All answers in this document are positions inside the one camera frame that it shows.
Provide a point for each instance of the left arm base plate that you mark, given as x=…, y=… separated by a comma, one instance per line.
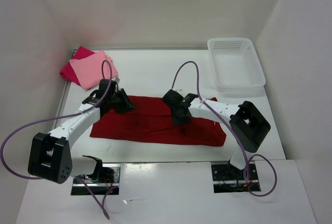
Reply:
x=107, y=180

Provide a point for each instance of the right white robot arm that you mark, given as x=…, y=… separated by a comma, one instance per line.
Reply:
x=244, y=121

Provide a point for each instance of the white plastic basket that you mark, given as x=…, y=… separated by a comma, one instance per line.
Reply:
x=235, y=63

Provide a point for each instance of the magenta t shirt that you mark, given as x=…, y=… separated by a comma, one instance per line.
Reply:
x=67, y=71

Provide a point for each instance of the dark red t shirt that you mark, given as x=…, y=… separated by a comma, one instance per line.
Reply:
x=151, y=122

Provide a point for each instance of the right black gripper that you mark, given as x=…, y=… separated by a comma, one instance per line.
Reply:
x=177, y=121

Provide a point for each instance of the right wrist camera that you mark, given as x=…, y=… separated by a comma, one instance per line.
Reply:
x=172, y=98

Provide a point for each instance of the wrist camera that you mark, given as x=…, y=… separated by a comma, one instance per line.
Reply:
x=110, y=87
x=172, y=98

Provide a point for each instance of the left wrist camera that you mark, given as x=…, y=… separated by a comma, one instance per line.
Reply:
x=110, y=87

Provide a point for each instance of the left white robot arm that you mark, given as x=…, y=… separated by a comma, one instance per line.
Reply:
x=50, y=156

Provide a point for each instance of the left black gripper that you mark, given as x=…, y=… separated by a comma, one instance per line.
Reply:
x=127, y=105

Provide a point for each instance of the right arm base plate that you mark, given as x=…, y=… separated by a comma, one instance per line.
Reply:
x=228, y=179

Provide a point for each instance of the light pink t shirt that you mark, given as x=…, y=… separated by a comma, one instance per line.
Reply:
x=89, y=70

